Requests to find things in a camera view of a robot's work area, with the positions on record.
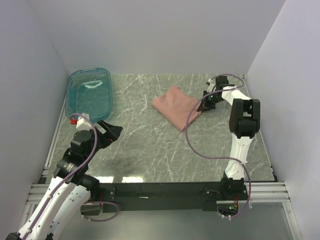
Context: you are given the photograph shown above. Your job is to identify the aluminium extrusion rail frame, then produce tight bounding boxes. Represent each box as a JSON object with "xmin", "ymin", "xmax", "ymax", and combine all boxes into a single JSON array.
[{"xmin": 14, "ymin": 74, "xmax": 306, "ymax": 240}]

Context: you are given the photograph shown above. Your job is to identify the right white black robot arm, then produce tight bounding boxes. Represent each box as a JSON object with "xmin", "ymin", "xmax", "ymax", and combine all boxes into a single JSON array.
[{"xmin": 197, "ymin": 75, "xmax": 261, "ymax": 200}]

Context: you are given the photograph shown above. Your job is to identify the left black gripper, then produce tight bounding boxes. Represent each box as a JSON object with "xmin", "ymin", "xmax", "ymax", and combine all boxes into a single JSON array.
[{"xmin": 84, "ymin": 119, "xmax": 123, "ymax": 162}]

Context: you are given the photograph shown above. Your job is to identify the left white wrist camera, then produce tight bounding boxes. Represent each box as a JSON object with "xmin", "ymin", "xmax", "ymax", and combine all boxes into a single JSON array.
[{"xmin": 70, "ymin": 115, "xmax": 92, "ymax": 131}]

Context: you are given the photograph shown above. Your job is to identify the pink printed t shirt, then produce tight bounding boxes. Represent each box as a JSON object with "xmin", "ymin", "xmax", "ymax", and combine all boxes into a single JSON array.
[{"xmin": 151, "ymin": 85, "xmax": 197, "ymax": 132}]

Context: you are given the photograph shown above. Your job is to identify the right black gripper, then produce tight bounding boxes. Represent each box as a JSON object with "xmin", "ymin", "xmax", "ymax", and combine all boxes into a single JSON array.
[{"xmin": 198, "ymin": 90, "xmax": 225, "ymax": 113}]

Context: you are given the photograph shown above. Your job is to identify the teal transparent plastic bin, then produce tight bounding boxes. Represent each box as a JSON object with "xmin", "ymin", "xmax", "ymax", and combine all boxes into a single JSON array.
[{"xmin": 65, "ymin": 68, "xmax": 113, "ymax": 123}]

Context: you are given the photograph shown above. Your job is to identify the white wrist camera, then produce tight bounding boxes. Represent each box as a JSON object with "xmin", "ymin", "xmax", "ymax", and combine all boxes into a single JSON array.
[
  {"xmin": 206, "ymin": 78, "xmax": 216, "ymax": 93},
  {"xmin": 70, "ymin": 115, "xmax": 92, "ymax": 131}
]

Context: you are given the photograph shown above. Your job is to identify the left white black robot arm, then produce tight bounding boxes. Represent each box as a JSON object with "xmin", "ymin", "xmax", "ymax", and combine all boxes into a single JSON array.
[{"xmin": 6, "ymin": 120, "xmax": 123, "ymax": 240}]

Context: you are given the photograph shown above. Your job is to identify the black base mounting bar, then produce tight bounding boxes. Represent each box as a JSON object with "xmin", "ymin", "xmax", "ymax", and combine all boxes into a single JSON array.
[{"xmin": 89, "ymin": 180, "xmax": 249, "ymax": 213}]

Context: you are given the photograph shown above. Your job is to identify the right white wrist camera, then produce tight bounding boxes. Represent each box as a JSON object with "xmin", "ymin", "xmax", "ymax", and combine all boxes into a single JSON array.
[{"xmin": 206, "ymin": 78, "xmax": 216, "ymax": 93}]

